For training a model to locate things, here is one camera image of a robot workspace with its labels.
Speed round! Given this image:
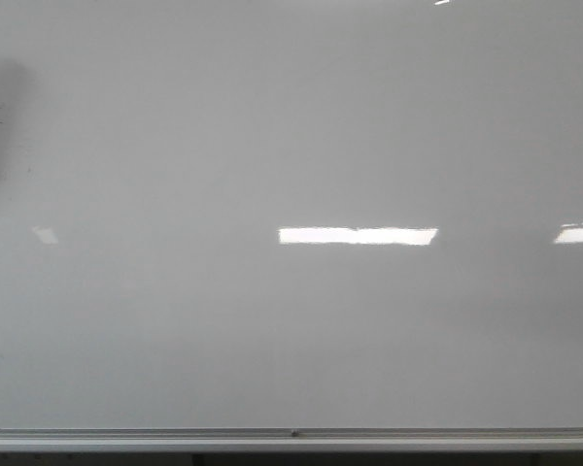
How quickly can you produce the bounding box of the white glossy whiteboard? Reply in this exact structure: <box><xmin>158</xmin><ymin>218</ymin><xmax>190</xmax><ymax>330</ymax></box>
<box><xmin>0</xmin><ymin>1</ymin><xmax>583</xmax><ymax>429</ymax></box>

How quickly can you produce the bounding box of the aluminium whiteboard tray rail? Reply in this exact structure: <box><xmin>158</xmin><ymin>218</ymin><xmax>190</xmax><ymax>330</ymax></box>
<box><xmin>0</xmin><ymin>427</ymin><xmax>583</xmax><ymax>454</ymax></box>

